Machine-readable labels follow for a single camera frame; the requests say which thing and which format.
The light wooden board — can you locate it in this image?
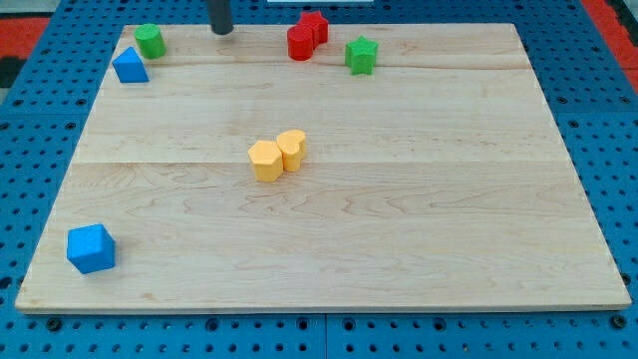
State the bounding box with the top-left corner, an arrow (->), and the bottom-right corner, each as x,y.
15,23 -> 631,314

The yellow heart block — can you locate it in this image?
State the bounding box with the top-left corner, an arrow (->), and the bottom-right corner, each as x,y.
276,130 -> 306,172

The green star block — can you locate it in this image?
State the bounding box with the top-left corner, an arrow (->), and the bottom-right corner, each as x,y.
345,36 -> 379,75

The blue cube block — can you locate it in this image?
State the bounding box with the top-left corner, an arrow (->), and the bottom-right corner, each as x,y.
66,223 -> 116,274

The red star block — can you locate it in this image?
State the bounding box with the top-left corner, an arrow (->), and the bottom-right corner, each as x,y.
298,10 -> 329,47

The blue triangular prism block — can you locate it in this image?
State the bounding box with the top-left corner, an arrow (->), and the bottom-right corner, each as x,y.
112,47 -> 150,84

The red cylinder block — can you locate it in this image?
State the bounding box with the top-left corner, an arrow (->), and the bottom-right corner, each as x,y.
286,25 -> 314,61

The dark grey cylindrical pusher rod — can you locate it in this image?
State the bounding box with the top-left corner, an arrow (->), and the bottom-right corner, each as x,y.
205,0 -> 233,36

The yellow hexagon block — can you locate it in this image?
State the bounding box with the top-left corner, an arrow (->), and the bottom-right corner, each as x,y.
248,140 -> 283,182

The green cylinder block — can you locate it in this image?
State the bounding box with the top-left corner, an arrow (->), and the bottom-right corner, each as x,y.
134,23 -> 166,60

